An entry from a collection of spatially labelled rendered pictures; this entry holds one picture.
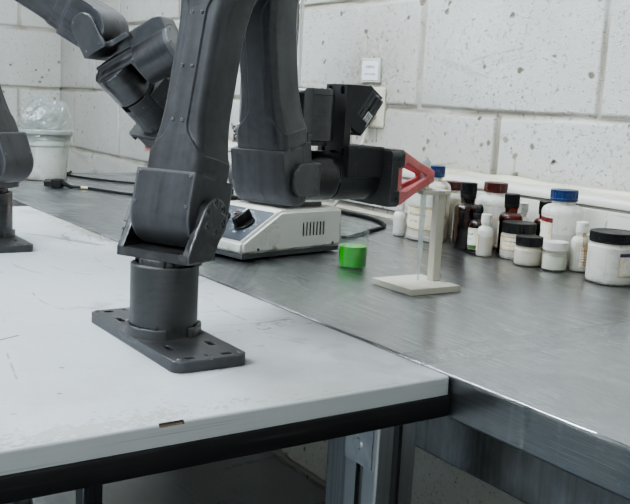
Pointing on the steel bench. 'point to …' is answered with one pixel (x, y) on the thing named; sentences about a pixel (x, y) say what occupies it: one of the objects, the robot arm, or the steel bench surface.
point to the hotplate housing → (286, 231)
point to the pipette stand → (408, 284)
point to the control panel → (246, 228)
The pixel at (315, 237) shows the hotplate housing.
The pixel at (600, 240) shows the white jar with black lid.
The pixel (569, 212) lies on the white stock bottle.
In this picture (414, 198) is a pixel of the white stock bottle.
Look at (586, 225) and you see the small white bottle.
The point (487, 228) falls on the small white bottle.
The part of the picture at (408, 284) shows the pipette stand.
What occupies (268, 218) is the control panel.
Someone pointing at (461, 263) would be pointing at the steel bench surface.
